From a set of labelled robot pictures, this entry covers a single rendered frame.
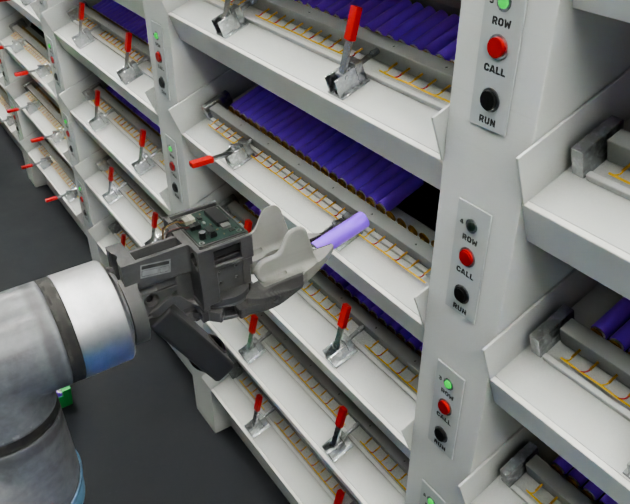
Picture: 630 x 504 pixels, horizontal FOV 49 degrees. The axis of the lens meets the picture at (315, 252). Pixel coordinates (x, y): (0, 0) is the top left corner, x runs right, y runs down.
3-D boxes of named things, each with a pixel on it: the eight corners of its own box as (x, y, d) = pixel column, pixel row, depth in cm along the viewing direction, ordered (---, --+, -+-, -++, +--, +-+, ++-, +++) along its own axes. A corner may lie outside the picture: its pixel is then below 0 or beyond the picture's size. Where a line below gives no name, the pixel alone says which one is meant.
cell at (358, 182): (394, 169, 94) (357, 197, 92) (385, 164, 95) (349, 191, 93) (391, 159, 92) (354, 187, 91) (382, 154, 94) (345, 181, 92)
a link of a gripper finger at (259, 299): (310, 281, 64) (222, 312, 61) (311, 294, 65) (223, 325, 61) (287, 256, 68) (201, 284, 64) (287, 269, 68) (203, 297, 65)
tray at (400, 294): (431, 351, 78) (414, 298, 72) (192, 154, 120) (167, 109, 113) (555, 245, 83) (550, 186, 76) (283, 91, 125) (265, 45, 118)
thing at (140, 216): (190, 307, 148) (161, 264, 139) (92, 192, 190) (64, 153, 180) (266, 250, 153) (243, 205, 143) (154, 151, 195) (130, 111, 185)
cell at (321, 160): (357, 147, 99) (322, 173, 98) (349, 143, 101) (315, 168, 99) (354, 137, 98) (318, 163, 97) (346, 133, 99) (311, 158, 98)
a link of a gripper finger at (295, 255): (348, 219, 65) (257, 248, 61) (347, 271, 68) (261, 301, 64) (331, 204, 67) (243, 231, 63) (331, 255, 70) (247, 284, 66)
